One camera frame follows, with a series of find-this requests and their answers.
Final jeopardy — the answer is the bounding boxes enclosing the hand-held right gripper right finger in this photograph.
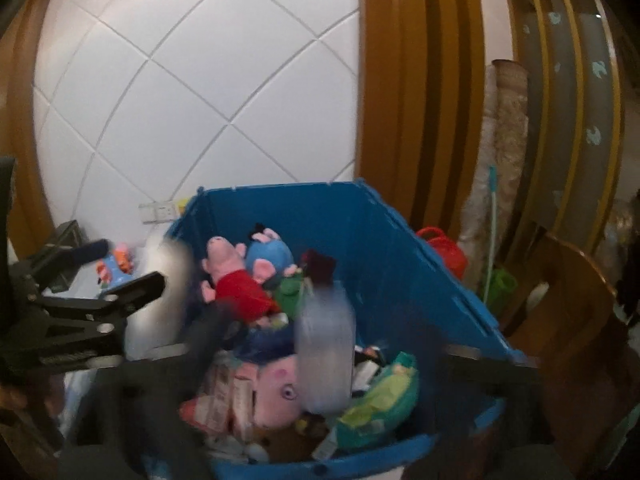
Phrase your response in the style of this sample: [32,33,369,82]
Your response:
[400,344,568,480]

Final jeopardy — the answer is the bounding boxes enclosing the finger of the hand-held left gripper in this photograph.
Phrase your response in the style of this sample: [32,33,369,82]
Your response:
[40,271,167,322]
[20,238,112,286]

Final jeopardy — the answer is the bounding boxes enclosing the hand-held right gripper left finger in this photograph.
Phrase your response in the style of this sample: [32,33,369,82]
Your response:
[59,304,237,480]

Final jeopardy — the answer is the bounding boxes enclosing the red white cardboard box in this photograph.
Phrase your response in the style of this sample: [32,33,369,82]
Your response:
[180,360,262,442]

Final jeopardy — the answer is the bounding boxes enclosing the green wet wipes pack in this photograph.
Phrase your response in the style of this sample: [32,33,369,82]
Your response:
[312,352,421,462]

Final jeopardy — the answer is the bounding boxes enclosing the dark blue fluffy toy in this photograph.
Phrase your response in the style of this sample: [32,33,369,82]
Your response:
[235,327,297,363]

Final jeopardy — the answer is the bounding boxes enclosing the blue pig plush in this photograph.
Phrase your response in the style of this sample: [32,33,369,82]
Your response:
[245,224,297,291]

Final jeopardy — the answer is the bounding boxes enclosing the green plush toy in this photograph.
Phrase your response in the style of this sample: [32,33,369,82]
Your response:
[272,269,307,320]

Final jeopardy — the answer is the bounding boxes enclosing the blue plastic container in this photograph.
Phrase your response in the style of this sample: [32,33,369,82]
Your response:
[165,180,527,480]

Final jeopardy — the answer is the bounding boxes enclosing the yellow fabric toy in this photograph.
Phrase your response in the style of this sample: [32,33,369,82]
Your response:
[295,412,332,437]

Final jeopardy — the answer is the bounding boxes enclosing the clear plastic bottle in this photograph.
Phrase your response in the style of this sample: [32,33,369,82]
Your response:
[294,250,358,415]

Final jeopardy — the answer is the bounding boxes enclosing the black box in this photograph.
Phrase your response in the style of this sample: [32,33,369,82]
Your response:
[42,220,92,293]

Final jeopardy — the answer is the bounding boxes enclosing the orange blue toy figure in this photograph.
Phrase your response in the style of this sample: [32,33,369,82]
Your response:
[96,243,136,290]

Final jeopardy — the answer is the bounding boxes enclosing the wooden chair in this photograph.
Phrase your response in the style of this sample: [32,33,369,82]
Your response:
[500,232,621,466]

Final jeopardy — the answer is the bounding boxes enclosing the red plastic watering can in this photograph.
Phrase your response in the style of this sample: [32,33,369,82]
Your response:
[416,226,470,281]

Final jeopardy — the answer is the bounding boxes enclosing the rolled beige carpet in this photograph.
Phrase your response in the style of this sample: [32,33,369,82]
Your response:
[457,59,531,273]

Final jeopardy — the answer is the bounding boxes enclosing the grey door with yellow trim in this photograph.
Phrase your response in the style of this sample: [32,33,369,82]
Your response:
[497,0,627,261]

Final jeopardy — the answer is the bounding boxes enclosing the white wall socket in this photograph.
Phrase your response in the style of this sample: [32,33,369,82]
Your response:
[139,200,182,224]

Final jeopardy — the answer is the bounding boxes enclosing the brown wooden door frame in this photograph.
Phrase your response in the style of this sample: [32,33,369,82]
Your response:
[356,0,487,238]
[0,0,57,258]

